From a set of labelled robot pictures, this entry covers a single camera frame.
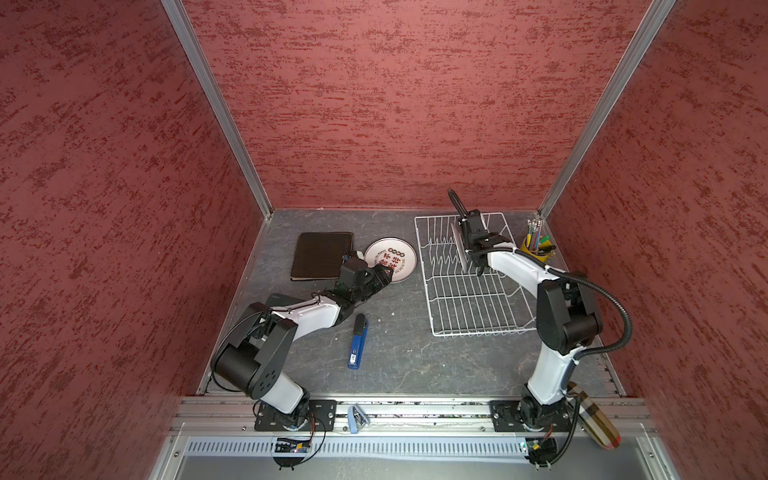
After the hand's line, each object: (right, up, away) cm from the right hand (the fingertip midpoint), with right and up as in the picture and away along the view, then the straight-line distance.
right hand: (489, 245), depth 95 cm
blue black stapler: (-41, -24, -9) cm, 49 cm away
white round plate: (-31, -3, +12) cm, 33 cm away
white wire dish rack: (-10, -18, -3) cm, 21 cm away
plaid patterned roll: (+18, -42, -24) cm, 52 cm away
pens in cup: (+16, +2, +2) cm, 16 cm away
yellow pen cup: (+18, -3, +2) cm, 19 cm away
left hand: (-33, -10, -4) cm, 35 cm away
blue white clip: (-41, -43, -22) cm, 63 cm away
